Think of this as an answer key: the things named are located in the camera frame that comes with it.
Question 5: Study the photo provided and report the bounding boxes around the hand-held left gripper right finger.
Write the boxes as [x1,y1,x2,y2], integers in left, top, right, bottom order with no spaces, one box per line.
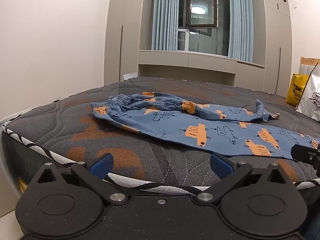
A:
[194,152,296,203]

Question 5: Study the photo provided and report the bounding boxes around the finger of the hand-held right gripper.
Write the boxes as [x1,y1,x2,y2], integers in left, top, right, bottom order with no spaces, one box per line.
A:
[291,144,320,178]

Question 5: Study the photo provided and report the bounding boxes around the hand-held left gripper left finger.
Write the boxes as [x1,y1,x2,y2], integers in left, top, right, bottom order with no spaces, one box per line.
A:
[30,152,125,203]

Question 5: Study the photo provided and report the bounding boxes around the blue pants with orange print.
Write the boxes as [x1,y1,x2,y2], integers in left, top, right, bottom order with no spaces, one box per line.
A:
[90,92,320,160]

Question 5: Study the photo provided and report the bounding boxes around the grey and orange quilted mattress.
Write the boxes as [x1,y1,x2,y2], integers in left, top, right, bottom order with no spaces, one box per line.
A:
[1,76,320,195]

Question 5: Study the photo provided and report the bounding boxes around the white plastic bag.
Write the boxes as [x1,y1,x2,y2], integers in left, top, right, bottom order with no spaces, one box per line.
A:
[295,62,320,123]

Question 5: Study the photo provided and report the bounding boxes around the yellow shopping bag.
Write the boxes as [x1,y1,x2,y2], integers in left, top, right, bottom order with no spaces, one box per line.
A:
[285,73,310,106]

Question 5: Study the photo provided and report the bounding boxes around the grey padded headboard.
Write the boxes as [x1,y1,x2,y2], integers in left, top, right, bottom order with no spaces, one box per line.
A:
[298,57,320,80]

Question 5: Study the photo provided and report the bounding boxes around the beige window seat cabinet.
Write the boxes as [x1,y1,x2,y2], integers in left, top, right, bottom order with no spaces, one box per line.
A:
[137,50,265,83]

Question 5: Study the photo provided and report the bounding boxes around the beige wardrobe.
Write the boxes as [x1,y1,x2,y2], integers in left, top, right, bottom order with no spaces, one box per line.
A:
[104,0,154,87]
[235,0,293,97]

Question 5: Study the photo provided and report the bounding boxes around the light blue curtain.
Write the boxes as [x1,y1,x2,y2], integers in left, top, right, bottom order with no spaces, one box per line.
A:
[227,0,255,62]
[151,0,180,52]

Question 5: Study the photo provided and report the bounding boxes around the window with open sash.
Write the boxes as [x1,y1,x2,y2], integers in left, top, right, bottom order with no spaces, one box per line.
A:
[177,0,230,57]

